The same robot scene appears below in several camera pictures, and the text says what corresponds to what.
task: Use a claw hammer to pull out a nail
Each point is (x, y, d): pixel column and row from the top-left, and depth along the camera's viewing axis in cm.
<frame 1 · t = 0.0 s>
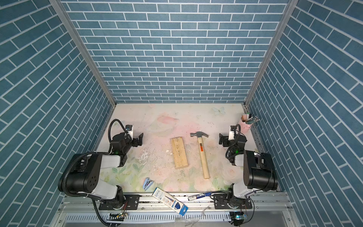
left hand: (138, 132, 93), fingers open
right hand: (228, 134, 94), fingers open
wooden claw hammer: (200, 135, 102), point 2 cm above the table
wooden plank with nails: (179, 155, 88), point 5 cm above the table
pink cup with tools: (246, 121, 98), point 12 cm above the table
blue stapler: (147, 183, 80), point 2 cm above the table

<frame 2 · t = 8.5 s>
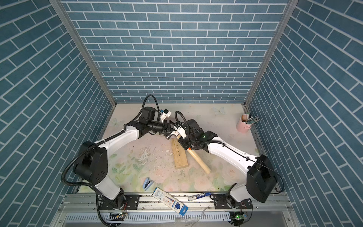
left hand: (180, 131, 79), fingers open
right hand: (181, 138, 81), fingers open
wooden claw hammer: (204, 168, 80), point 8 cm above the table
the other named things where they were.

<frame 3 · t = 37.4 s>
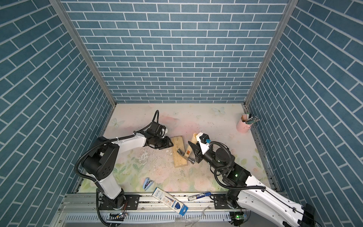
left hand: (174, 146, 91), fingers open
right hand: (192, 141, 68), fingers closed
wooden claw hammer: (188, 151, 75), point 19 cm above the table
the other named things where they were.

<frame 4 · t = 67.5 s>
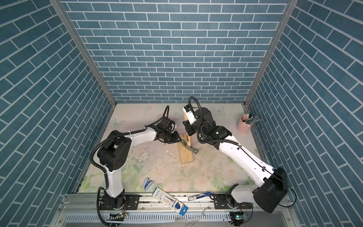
left hand: (183, 141, 94), fingers open
right hand: (187, 121, 75), fingers closed
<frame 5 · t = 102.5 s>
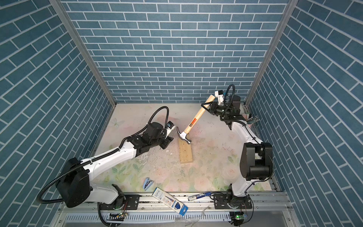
left hand: (173, 137, 83), fingers open
right hand: (203, 106, 82), fingers closed
wooden claw hammer: (185, 135, 84), point 17 cm above the table
the other named things where they were.

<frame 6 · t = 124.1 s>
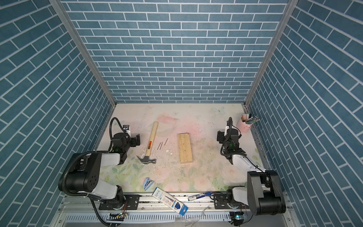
left hand: (134, 134, 94), fingers open
right hand: (227, 131, 91), fingers open
wooden claw hammer: (149, 159, 91), on the table
the other named things where they were.

